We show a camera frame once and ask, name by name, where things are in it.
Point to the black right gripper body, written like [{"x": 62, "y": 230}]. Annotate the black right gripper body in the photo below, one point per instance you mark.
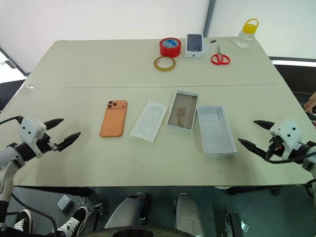
[{"x": 276, "y": 148}]

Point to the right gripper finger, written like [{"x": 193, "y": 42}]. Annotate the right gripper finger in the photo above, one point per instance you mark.
[
  {"x": 254, "y": 147},
  {"x": 265, "y": 125}
]

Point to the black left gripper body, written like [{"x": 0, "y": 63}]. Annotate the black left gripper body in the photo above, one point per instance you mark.
[{"x": 45, "y": 144}]

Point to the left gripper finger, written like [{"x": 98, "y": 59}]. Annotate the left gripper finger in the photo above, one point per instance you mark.
[
  {"x": 67, "y": 142},
  {"x": 53, "y": 123}
]

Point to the orange and white box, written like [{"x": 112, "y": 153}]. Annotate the orange and white box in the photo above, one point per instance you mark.
[{"x": 216, "y": 130}]

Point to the orange smartphone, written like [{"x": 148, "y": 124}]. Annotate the orange smartphone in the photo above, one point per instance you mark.
[{"x": 113, "y": 121}]

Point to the white moulded insert tray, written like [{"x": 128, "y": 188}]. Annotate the white moulded insert tray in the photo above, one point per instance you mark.
[{"x": 149, "y": 121}]

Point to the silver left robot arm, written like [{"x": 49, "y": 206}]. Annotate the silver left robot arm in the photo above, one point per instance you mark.
[{"x": 7, "y": 158}]

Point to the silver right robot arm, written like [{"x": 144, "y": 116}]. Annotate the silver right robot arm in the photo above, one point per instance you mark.
[{"x": 311, "y": 170}]

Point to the small grey block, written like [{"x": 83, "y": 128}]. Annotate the small grey block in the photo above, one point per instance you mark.
[{"x": 64, "y": 203}]

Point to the closed white phone box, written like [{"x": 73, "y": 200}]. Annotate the closed white phone box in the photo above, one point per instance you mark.
[{"x": 194, "y": 44}]

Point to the bystander bare hand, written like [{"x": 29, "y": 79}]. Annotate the bystander bare hand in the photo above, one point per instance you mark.
[{"x": 310, "y": 103}]

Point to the black white sneaker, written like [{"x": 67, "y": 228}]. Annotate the black white sneaker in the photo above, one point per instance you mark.
[
  {"x": 74, "y": 221},
  {"x": 23, "y": 221}
]

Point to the clear bottle yellow lid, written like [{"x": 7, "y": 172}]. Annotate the clear bottle yellow lid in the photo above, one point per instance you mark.
[{"x": 244, "y": 37}]

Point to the grey left robot leg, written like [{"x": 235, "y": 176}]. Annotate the grey left robot leg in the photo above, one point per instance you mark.
[{"x": 128, "y": 209}]

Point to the grey robot leg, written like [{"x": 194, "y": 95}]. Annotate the grey robot leg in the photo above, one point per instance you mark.
[
  {"x": 188, "y": 214},
  {"x": 128, "y": 209}
]

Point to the grey right robot leg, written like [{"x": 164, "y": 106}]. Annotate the grey right robot leg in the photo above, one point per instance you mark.
[{"x": 188, "y": 214}]

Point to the dark rounded torso rim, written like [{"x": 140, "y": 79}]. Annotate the dark rounded torso rim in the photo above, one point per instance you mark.
[{"x": 138, "y": 233}]

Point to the clear yellowish tape roll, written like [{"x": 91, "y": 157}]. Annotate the clear yellowish tape roll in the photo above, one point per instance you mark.
[{"x": 158, "y": 66}]

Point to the red tape roll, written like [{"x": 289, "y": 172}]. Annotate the red tape roll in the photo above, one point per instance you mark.
[{"x": 170, "y": 48}]

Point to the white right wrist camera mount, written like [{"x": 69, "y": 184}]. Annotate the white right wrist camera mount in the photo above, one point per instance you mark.
[{"x": 288, "y": 130}]

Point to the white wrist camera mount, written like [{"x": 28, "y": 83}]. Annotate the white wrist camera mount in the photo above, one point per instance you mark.
[
  {"x": 288, "y": 130},
  {"x": 30, "y": 128}
]

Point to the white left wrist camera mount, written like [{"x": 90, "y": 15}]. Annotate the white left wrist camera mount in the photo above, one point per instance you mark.
[{"x": 30, "y": 128}]

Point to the black stand bracket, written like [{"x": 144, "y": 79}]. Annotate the black stand bracket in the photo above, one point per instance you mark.
[
  {"x": 237, "y": 223},
  {"x": 98, "y": 217}
]

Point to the grey vertical wall post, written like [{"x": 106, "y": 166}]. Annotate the grey vertical wall post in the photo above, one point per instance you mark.
[{"x": 209, "y": 17}]

